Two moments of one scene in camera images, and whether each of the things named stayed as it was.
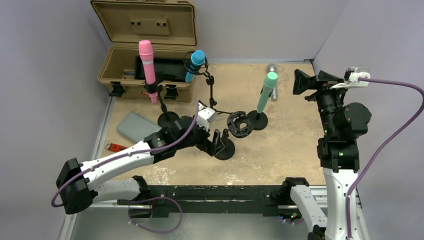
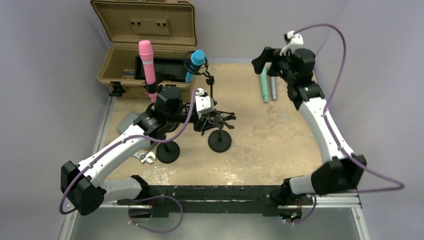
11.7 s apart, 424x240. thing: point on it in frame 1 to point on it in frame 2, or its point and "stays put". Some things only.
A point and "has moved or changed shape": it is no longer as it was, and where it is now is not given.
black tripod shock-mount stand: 210,79 stays put
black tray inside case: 174,69 stays put
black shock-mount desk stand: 240,125 has moved or changed shape
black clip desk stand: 259,121 has moved or changed shape
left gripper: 207,146 to 206,122
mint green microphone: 270,82 to 264,80
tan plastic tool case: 169,25 stays put
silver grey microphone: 272,68 to 273,79
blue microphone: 197,58 stays put
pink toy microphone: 146,53 stays put
